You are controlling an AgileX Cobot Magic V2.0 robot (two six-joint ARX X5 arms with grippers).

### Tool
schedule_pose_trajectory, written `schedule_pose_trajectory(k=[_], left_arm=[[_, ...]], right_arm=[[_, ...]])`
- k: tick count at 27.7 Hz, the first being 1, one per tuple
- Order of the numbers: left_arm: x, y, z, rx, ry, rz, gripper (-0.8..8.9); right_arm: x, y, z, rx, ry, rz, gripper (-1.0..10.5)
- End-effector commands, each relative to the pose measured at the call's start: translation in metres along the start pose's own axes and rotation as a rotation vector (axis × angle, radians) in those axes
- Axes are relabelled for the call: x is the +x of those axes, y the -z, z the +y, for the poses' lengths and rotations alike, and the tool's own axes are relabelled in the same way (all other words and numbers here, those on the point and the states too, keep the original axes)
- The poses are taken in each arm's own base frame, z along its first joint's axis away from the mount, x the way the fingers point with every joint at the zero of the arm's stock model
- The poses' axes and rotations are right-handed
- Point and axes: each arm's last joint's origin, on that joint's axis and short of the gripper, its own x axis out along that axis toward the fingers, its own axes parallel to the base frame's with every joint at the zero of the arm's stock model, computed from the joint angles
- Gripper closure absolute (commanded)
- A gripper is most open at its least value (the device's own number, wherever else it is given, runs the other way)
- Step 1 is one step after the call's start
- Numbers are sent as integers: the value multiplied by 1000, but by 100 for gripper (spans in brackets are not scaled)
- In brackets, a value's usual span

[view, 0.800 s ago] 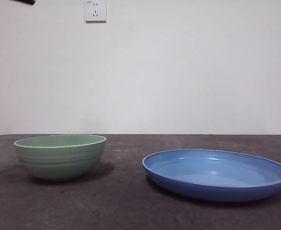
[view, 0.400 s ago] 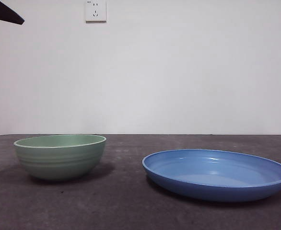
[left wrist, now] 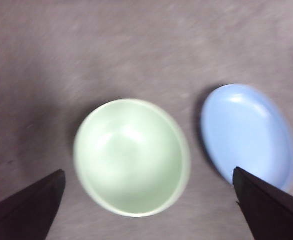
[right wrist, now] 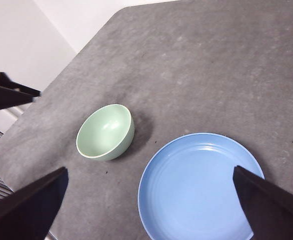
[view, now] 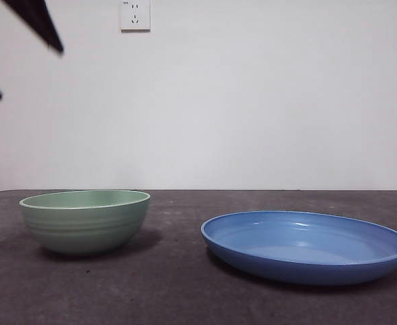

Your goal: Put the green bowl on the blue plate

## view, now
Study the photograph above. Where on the green ribbed bowl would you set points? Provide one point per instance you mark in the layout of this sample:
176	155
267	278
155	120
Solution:
83	230

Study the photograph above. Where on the blue round plate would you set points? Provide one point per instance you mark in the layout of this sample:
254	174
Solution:
303	271

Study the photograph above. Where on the white wall socket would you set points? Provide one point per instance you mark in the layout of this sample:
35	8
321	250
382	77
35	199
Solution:
135	17

